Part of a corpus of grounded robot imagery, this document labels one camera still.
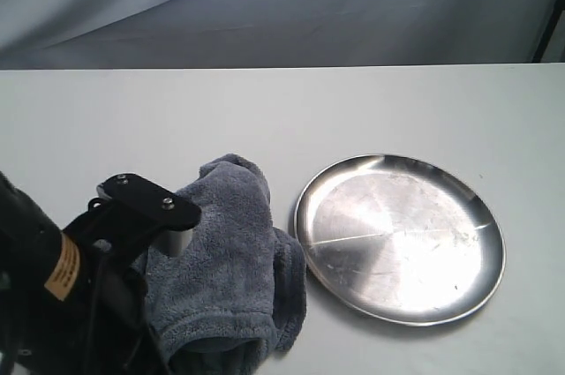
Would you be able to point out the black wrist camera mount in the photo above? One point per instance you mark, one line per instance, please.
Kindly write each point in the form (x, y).
(171, 218)

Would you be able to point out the grey-blue fleece towel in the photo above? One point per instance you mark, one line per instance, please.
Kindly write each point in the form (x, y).
(236, 295)

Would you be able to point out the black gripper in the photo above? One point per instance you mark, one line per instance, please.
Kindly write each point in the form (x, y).
(115, 336)

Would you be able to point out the grey fabric backdrop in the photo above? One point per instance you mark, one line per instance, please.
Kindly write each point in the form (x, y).
(157, 34)

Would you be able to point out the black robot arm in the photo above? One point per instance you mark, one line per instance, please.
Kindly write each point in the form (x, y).
(71, 301)

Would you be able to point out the round stainless steel plate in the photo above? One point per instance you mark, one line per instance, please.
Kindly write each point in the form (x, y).
(400, 240)

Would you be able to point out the black backdrop stand pole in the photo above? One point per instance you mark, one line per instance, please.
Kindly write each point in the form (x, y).
(552, 21)

